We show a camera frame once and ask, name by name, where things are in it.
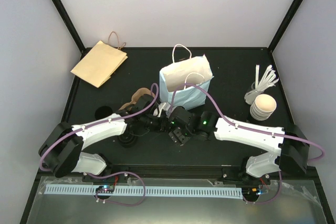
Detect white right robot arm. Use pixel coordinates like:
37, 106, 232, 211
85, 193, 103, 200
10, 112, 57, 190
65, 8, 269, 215
167, 106, 309, 184

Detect light blue cable duct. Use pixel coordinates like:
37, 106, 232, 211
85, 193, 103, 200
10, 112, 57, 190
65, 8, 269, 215
44, 184, 243, 199

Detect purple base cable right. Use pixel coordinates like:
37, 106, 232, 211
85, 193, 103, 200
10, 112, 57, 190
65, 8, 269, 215
243, 170, 283, 206

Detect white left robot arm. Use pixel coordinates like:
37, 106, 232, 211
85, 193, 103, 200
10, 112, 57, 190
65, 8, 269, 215
38, 94, 170, 182

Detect stack of white paper cups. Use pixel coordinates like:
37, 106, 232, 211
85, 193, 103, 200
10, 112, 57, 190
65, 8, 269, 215
250, 94, 277, 121

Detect black frame post left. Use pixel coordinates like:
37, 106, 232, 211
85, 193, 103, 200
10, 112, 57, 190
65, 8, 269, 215
51, 0, 86, 54

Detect light blue paper bag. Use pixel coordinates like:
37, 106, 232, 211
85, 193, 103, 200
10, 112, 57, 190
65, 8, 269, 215
159, 44, 214, 110

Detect black circuit board with leds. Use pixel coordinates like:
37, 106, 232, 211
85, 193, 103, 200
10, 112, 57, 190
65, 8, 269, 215
96, 185, 114, 194

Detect brown kraft paper bag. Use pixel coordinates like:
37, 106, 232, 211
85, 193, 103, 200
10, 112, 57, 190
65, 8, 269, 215
71, 31, 128, 88

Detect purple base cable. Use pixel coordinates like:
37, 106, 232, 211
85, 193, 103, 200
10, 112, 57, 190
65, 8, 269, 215
243, 170, 283, 206
86, 171, 146, 207

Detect stack of black lids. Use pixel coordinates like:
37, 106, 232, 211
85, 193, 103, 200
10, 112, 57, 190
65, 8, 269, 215
118, 133, 138, 148

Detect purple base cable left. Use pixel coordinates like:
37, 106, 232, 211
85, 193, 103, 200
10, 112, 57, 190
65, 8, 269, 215
86, 171, 146, 207

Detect clear cup of stirrers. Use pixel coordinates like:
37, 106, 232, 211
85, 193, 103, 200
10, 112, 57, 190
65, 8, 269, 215
244, 65, 279, 105

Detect black frame post right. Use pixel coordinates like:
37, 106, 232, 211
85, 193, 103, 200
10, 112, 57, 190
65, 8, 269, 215
268, 0, 303, 53

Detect black paper coffee cup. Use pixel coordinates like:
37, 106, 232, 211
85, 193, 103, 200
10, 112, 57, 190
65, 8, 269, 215
94, 105, 113, 120

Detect black frame post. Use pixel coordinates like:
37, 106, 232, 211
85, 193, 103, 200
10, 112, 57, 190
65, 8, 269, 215
268, 0, 303, 53
51, 0, 86, 54

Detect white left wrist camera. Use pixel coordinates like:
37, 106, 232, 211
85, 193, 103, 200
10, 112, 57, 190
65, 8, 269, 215
153, 102, 171, 117

